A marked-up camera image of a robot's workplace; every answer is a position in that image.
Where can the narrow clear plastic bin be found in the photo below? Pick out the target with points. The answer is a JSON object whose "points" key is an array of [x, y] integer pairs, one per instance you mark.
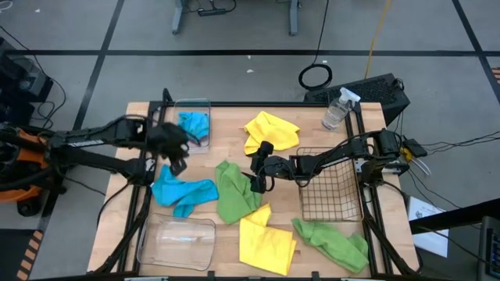
{"points": [[191, 104]]}

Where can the black mat with striped edge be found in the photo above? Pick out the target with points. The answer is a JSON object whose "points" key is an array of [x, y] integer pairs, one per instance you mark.
{"points": [[15, 253]]}

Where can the black power strip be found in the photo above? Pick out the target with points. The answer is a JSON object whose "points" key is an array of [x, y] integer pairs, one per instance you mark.
{"points": [[211, 12]]}

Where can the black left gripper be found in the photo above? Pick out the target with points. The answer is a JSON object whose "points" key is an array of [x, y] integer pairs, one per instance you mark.
{"points": [[166, 140]]}

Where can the black table frame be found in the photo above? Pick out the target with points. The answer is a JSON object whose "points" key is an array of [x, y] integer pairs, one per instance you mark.
{"points": [[254, 104]]}

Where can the black metal beam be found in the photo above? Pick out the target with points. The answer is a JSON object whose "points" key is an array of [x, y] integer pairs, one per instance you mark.
{"points": [[461, 214]]}

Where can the green microfiber towel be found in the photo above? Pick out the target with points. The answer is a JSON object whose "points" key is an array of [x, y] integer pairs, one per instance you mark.
{"points": [[332, 244], [234, 195]]}

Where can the white paper sheet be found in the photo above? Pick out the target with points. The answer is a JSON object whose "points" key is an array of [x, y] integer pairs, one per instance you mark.
{"points": [[429, 238]]}

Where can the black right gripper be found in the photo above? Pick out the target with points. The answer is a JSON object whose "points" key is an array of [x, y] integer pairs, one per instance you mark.
{"points": [[279, 169]]}

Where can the grey keypad device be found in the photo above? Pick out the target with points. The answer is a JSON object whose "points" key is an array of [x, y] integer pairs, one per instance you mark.
{"points": [[488, 250]]}

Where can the wide clear plastic bin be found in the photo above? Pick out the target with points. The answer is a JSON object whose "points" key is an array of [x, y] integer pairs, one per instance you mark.
{"points": [[176, 242]]}

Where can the yellow microfiber towel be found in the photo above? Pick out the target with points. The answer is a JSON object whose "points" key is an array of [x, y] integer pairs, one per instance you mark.
{"points": [[265, 246], [273, 132]]}

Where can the black computer case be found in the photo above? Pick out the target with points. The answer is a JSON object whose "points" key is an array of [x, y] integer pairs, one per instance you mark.
{"points": [[375, 91]]}

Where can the clear spray bottle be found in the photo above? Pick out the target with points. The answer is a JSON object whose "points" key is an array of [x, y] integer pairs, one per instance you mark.
{"points": [[334, 115]]}

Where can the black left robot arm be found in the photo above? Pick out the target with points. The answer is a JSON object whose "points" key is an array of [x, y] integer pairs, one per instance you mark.
{"points": [[97, 134]]}

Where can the black power adapter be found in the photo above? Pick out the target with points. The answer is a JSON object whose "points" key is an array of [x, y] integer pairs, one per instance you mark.
{"points": [[414, 147]]}

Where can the grey desk leg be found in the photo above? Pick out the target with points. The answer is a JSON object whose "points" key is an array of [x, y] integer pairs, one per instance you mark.
{"points": [[293, 17], [179, 17]]}

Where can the orange vacuum cleaner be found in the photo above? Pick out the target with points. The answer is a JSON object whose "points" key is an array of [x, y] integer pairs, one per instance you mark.
{"points": [[15, 194]]}

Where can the black equipment case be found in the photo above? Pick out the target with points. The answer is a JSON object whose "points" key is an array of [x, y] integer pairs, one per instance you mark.
{"points": [[19, 78]]}

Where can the blue microfiber towel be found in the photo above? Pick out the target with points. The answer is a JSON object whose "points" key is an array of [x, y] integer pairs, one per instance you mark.
{"points": [[193, 123], [172, 191]]}

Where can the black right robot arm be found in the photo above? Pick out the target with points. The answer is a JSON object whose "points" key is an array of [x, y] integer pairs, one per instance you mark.
{"points": [[332, 156]]}

